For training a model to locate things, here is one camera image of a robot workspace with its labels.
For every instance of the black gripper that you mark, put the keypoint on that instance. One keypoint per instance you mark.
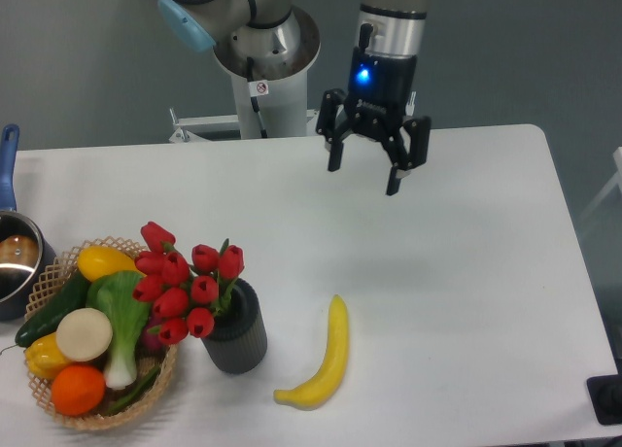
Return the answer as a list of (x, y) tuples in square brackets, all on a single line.
[(378, 89)]

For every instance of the red tulip bouquet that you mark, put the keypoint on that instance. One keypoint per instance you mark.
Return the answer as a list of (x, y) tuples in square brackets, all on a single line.
[(187, 295)]

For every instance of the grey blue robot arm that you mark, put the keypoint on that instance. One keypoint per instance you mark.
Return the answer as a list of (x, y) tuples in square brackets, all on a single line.
[(385, 27)]

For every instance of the dark grey ribbed vase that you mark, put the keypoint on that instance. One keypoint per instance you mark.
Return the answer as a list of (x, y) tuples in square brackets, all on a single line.
[(238, 342)]

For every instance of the yellow banana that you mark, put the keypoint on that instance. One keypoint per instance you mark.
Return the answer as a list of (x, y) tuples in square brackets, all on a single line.
[(316, 391)]

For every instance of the green bok choy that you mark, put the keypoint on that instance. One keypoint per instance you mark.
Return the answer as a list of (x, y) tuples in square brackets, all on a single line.
[(113, 296)]

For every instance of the yellow squash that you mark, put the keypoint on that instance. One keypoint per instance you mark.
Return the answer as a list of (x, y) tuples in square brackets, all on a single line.
[(95, 262)]

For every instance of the purple red onion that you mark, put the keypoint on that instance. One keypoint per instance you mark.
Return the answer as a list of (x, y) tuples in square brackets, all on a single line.
[(150, 334)]

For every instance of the green chili pepper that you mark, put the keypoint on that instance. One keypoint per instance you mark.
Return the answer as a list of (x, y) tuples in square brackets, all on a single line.
[(138, 390)]

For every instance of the woven wicker basket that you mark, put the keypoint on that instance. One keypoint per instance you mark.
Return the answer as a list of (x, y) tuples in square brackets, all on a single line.
[(49, 283)]

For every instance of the green cucumber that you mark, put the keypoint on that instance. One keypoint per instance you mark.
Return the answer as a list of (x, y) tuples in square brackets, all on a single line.
[(71, 297)]

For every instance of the black device at edge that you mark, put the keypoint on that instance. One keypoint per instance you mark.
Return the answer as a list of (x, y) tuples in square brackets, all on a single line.
[(605, 395)]

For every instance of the beige round bun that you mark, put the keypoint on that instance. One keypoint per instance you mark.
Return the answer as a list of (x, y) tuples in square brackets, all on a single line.
[(84, 335)]

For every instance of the orange fruit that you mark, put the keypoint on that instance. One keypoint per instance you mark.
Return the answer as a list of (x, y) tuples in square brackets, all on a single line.
[(77, 389)]

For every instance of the yellow bell pepper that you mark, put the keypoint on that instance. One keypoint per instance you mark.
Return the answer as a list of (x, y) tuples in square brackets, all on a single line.
[(44, 359)]

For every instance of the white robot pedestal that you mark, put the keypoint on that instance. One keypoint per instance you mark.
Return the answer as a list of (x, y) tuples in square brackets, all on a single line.
[(268, 73)]

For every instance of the white frame at right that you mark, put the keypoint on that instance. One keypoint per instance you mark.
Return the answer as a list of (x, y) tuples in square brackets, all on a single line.
[(610, 190)]

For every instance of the blue handled saucepan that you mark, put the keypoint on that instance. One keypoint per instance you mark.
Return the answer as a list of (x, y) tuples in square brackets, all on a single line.
[(25, 253)]

